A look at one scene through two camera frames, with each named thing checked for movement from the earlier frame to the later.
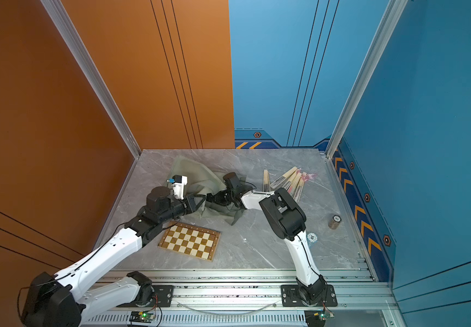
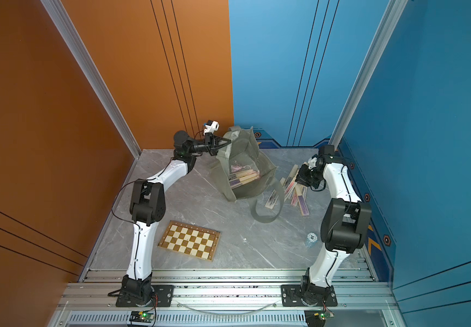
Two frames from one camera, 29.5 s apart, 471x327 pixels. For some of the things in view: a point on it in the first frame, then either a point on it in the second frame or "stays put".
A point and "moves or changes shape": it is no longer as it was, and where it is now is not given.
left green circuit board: (142, 316) stays put
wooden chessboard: (190, 240) stays put
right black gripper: (216, 197) → (302, 177)
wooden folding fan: (266, 184) moves or changes shape
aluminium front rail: (364, 298) stays put
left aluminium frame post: (68, 30) stays put
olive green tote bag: (202, 180) → (241, 171)
